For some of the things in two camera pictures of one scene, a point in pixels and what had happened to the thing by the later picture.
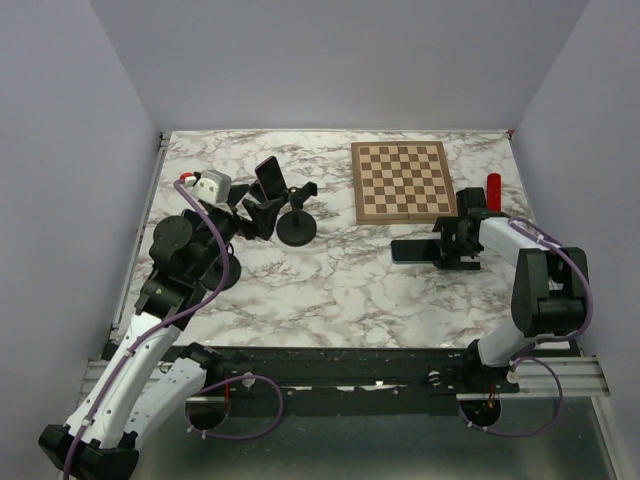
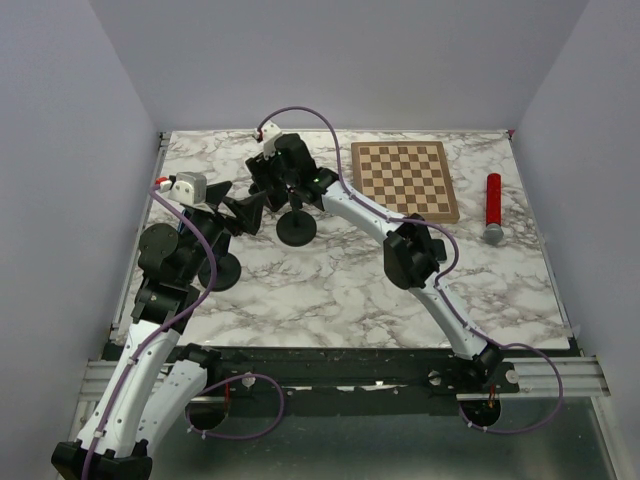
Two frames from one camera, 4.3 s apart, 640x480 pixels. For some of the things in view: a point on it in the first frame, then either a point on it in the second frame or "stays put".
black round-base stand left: [213, 275] stays put
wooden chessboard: [403, 182] stays put
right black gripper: [447, 226] → [260, 167]
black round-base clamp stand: [296, 228] stays put
